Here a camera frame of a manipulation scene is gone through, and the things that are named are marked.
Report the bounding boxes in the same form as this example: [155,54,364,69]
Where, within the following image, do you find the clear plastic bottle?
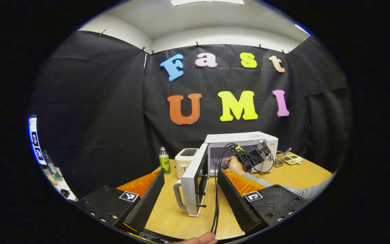
[43,150,61,180]

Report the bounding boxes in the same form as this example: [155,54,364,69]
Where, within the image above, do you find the white toaster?
[175,148,199,179]

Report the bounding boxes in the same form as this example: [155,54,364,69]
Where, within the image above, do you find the large ceiling light panel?
[170,0,245,6]

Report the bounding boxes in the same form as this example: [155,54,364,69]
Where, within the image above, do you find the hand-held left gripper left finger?
[75,169,166,234]

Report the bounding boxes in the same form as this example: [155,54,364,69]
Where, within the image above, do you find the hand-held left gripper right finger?
[217,168,309,235]

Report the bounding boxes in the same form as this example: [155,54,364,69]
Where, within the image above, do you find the green drink bottle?
[159,147,171,175]

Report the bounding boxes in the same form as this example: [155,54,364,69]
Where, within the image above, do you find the white divided condiment dish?
[283,154,304,165]

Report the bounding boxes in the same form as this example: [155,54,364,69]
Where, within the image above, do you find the white microwave oven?
[173,131,279,217]

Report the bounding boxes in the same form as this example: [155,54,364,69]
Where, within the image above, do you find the black cable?
[210,142,274,234]

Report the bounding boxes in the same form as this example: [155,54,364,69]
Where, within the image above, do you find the black backdrop cloth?
[29,30,353,199]

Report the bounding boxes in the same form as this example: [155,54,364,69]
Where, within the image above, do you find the white side table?
[43,166,78,201]

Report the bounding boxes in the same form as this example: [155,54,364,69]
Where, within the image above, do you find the small ceiling light panel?
[295,23,312,36]

